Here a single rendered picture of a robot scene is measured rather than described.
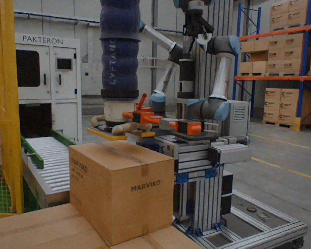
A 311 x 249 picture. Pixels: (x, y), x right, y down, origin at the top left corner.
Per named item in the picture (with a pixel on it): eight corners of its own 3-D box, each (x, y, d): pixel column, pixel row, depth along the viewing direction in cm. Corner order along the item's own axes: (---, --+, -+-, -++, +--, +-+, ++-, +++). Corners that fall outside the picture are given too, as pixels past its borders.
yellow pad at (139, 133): (113, 128, 184) (113, 120, 184) (126, 127, 190) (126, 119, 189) (141, 137, 157) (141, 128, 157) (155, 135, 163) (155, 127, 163)
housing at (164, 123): (158, 128, 131) (158, 118, 130) (169, 126, 135) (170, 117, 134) (167, 130, 125) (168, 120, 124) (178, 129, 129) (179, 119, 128)
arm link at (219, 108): (206, 120, 179) (220, 41, 184) (228, 123, 171) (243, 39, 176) (198, 117, 169) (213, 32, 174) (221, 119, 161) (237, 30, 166)
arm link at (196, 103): (191, 117, 187) (192, 97, 185) (209, 118, 180) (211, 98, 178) (182, 118, 178) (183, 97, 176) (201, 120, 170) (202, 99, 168)
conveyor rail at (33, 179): (8, 148, 380) (7, 135, 377) (12, 148, 383) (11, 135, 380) (47, 221, 190) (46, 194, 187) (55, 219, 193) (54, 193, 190)
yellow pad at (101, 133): (86, 131, 173) (86, 123, 172) (100, 129, 179) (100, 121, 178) (111, 141, 146) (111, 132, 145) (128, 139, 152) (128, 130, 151)
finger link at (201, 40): (197, 51, 133) (191, 36, 137) (207, 52, 136) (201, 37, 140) (201, 46, 131) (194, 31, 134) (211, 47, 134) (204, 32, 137)
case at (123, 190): (69, 203, 187) (68, 145, 181) (121, 190, 211) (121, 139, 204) (112, 246, 140) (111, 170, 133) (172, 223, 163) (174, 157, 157)
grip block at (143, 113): (131, 122, 147) (131, 111, 146) (146, 120, 153) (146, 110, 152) (139, 124, 141) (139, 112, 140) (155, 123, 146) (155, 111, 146)
